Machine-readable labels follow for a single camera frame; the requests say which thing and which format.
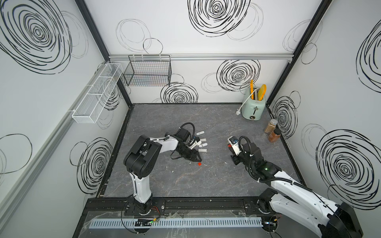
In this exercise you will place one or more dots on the mint green toaster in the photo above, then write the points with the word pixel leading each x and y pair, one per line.
pixel 253 109

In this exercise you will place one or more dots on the black wire basket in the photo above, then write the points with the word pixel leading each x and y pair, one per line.
pixel 148 71

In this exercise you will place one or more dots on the grey slotted cable duct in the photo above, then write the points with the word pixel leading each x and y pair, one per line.
pixel 129 223

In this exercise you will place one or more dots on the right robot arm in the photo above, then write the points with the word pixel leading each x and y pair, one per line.
pixel 288 197

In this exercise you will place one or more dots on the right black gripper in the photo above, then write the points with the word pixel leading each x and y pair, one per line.
pixel 234 159

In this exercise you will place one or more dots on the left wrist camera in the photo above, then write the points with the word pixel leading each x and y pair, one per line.
pixel 196 142

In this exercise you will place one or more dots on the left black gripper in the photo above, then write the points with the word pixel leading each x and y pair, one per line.
pixel 192 156

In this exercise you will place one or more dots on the spice jar black lid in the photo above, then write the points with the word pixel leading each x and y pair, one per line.
pixel 275 135

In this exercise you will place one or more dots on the orange spatula left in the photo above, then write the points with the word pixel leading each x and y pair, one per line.
pixel 252 91

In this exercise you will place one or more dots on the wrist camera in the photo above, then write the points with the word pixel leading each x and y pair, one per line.
pixel 196 142
pixel 234 142

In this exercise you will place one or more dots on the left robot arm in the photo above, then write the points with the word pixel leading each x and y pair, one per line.
pixel 142 157

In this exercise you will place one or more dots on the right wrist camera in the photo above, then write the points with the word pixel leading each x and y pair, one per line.
pixel 234 142

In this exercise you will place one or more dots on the white mesh shelf basket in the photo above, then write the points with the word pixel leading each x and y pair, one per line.
pixel 91 106

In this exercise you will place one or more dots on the yellow spatula right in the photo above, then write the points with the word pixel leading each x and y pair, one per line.
pixel 262 92

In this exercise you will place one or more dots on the spice jar silver lid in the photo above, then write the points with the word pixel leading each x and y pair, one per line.
pixel 271 126

